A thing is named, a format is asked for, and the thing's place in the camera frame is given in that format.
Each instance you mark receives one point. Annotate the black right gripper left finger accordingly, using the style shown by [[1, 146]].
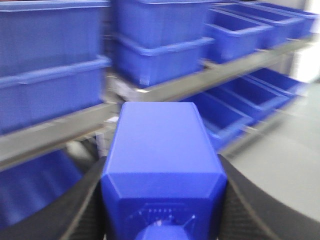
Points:
[[77, 215]]

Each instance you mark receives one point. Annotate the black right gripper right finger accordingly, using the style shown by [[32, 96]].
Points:
[[250, 213]]

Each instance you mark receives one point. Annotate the blue plastic block part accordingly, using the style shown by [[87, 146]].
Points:
[[162, 179]]

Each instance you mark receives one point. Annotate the stainless steel shelf rack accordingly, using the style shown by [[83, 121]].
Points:
[[25, 144]]

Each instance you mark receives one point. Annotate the large blue plastic bin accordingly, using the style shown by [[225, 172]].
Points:
[[51, 61]]

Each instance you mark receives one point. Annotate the blue open bin right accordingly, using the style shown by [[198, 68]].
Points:
[[234, 36]]

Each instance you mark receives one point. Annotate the blue stacked bin centre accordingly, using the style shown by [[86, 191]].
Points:
[[159, 40]]

